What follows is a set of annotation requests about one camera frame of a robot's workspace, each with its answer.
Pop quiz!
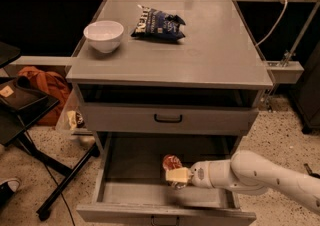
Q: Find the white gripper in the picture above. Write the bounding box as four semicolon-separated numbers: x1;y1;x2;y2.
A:
165;160;234;189

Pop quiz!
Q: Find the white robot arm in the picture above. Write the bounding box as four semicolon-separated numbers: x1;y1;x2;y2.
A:
162;150;320;215

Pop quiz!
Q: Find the open grey middle drawer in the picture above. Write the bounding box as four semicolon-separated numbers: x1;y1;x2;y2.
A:
77;133;256;226

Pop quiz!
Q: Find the closed grey top drawer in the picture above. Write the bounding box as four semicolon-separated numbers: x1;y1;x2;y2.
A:
80;103;258;136

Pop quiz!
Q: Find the clear plastic snack bag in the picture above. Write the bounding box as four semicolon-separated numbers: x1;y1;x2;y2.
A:
56;91;90;135

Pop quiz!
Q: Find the black tool on floor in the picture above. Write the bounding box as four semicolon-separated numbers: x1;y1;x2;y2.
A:
303;163;320;179

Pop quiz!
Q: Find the blue chip bag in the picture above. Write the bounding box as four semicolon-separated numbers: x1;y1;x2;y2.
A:
131;5;185;41

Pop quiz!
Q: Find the orange backpack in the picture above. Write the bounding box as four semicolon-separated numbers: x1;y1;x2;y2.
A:
18;66;71;126

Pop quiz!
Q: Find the white ceramic bowl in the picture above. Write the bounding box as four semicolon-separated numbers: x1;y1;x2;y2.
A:
83;20;124;53

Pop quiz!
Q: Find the black and white shoe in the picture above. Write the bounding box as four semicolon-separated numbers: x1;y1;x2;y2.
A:
0;178;21;206

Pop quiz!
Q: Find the black folding table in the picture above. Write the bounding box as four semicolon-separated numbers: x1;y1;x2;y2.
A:
0;41;100;222

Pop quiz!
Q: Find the white cable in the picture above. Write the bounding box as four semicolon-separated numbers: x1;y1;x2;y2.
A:
254;0;289;48

